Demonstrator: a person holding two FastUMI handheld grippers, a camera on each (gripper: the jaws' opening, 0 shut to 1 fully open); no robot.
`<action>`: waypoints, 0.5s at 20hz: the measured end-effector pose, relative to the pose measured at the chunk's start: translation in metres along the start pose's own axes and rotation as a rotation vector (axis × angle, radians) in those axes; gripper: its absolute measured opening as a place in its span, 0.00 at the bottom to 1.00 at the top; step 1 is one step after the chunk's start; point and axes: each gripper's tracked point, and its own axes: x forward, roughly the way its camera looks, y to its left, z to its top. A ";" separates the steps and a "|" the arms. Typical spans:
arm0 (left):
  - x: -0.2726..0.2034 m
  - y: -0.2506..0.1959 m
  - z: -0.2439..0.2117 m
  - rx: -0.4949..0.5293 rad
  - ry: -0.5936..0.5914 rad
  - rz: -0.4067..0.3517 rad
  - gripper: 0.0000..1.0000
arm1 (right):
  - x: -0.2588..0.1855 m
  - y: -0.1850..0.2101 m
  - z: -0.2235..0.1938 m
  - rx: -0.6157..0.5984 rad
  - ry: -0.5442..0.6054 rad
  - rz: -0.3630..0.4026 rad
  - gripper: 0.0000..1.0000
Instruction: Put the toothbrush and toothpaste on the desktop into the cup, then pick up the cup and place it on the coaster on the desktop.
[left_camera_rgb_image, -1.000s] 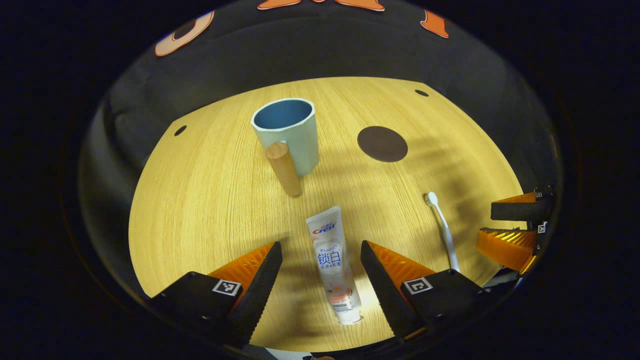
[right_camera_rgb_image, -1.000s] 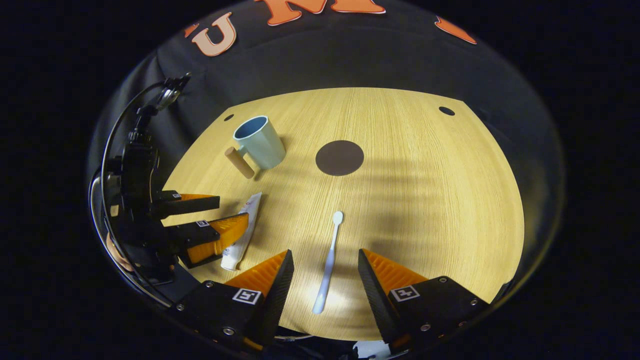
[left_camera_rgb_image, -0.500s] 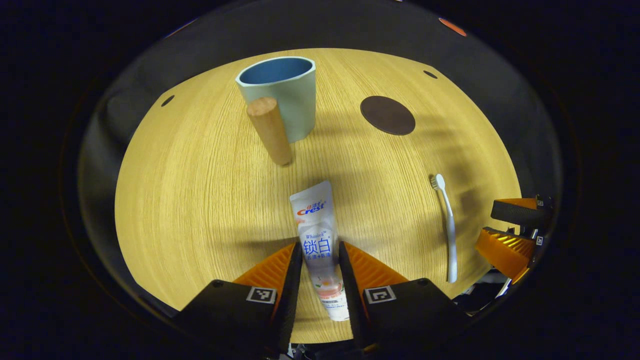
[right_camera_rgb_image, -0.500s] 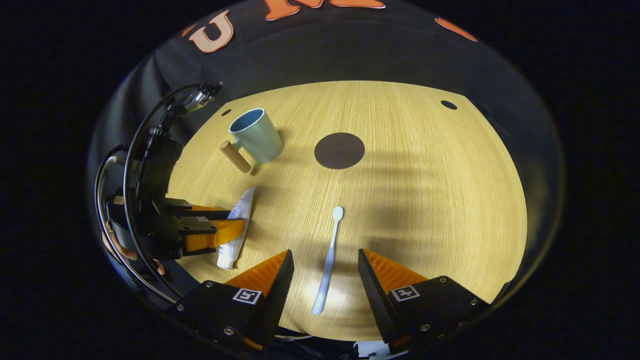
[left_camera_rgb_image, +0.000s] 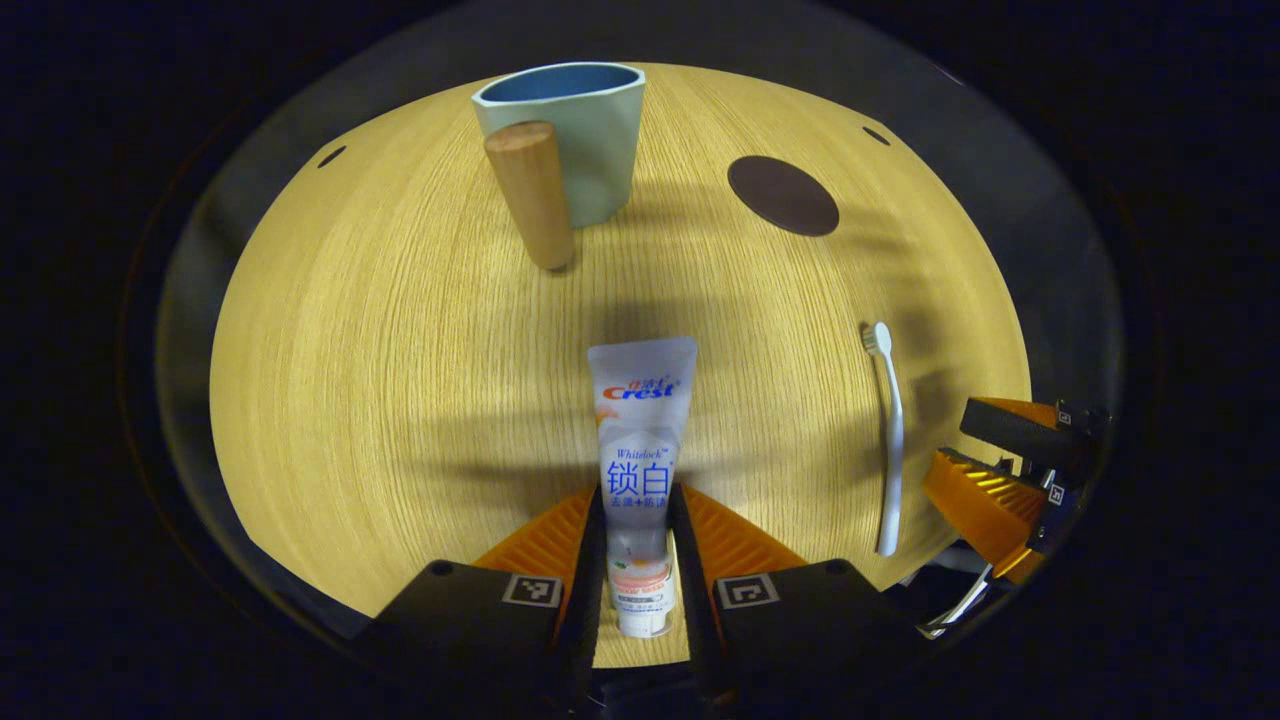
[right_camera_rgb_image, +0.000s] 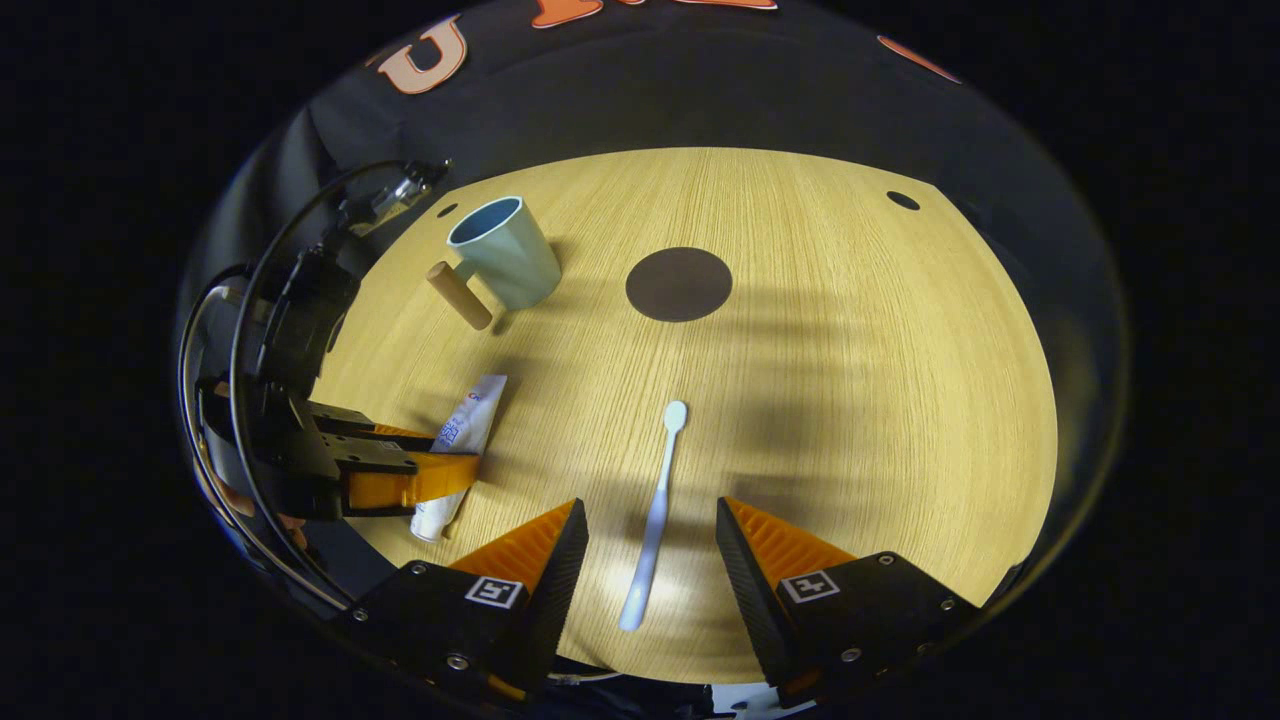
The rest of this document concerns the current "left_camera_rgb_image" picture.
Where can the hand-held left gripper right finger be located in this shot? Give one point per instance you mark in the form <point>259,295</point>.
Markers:
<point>685,600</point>

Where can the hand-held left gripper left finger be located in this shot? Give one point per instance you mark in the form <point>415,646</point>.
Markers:
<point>588,620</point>

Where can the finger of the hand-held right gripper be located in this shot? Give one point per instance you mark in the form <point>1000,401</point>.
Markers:
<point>1010,425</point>
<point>985,505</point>

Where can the white toothbrush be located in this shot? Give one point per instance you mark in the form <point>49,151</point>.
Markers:
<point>893,450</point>

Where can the white toothpaste tube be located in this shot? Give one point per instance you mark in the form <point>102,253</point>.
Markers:
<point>640,420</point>

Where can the dark brown round coaster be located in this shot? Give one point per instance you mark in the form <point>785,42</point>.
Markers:
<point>783,195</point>

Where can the wooden desktop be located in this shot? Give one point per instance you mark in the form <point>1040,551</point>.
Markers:
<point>400,400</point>

